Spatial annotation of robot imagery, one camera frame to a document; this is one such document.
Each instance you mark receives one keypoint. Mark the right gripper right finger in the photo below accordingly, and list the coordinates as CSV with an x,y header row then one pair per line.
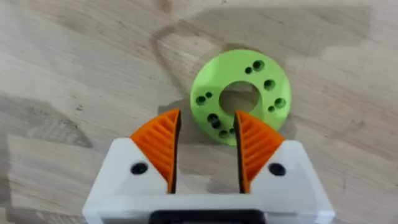
x,y
270,168

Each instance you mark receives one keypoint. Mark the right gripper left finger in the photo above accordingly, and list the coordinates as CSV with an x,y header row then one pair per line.
x,y
149,161

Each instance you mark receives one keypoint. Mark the green disc with holes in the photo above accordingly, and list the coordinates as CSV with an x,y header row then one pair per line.
x,y
230,74

